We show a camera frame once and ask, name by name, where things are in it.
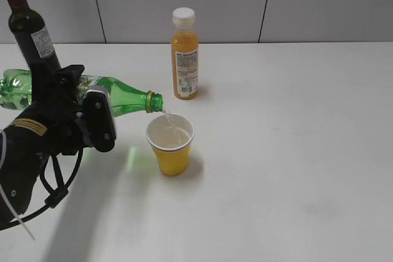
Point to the black left gripper plain finger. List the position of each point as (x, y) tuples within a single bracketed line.
[(57, 87)]

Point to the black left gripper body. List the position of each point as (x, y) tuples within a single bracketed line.
[(42, 144)]

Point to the black left gripper silver-tipped finger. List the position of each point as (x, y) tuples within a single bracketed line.
[(96, 120)]

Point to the green sprite plastic bottle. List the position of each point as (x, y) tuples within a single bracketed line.
[(16, 93)]

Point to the yellow paper cup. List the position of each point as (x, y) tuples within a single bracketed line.
[(170, 137)]

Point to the dark red wine bottle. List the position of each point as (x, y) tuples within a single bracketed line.
[(32, 35)]

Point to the orange juice bottle white cap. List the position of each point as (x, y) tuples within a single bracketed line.
[(184, 54)]

